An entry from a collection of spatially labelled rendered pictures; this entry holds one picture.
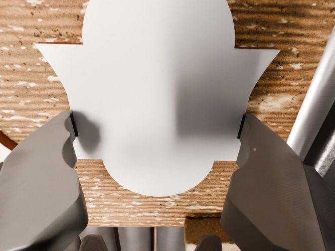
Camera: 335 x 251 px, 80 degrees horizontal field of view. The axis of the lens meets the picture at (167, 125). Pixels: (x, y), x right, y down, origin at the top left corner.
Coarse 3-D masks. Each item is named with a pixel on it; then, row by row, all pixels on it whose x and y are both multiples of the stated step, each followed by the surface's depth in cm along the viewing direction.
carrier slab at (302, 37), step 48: (0, 0) 10; (48, 0) 10; (240, 0) 10; (288, 0) 10; (0, 48) 11; (288, 48) 11; (0, 96) 13; (48, 96) 13; (288, 96) 13; (96, 192) 17; (192, 192) 18
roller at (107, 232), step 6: (90, 228) 23; (96, 228) 23; (102, 228) 24; (108, 228) 25; (84, 234) 24; (96, 234) 24; (102, 234) 24; (108, 234) 25; (114, 234) 28; (108, 240) 26; (114, 240) 28; (108, 246) 26; (114, 246) 28
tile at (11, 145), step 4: (0, 132) 14; (0, 136) 14; (4, 136) 14; (0, 140) 14; (4, 140) 14; (8, 140) 14; (0, 144) 14; (4, 144) 14; (8, 144) 14; (12, 144) 14; (16, 144) 14; (0, 148) 14; (4, 148) 14; (8, 148) 14; (12, 148) 14; (0, 152) 14; (4, 152) 14; (8, 152) 14; (0, 156) 14; (4, 156) 14; (0, 160) 14
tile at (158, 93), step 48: (96, 0) 9; (144, 0) 9; (192, 0) 9; (48, 48) 10; (96, 48) 10; (144, 48) 10; (192, 48) 10; (240, 48) 11; (96, 96) 12; (144, 96) 12; (192, 96) 12; (240, 96) 12; (96, 144) 13; (144, 144) 13; (192, 144) 13; (240, 144) 13; (144, 192) 16
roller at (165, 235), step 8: (160, 232) 25; (168, 232) 24; (176, 232) 24; (160, 240) 26; (168, 240) 25; (176, 240) 24; (160, 248) 27; (168, 248) 25; (176, 248) 25; (184, 248) 27
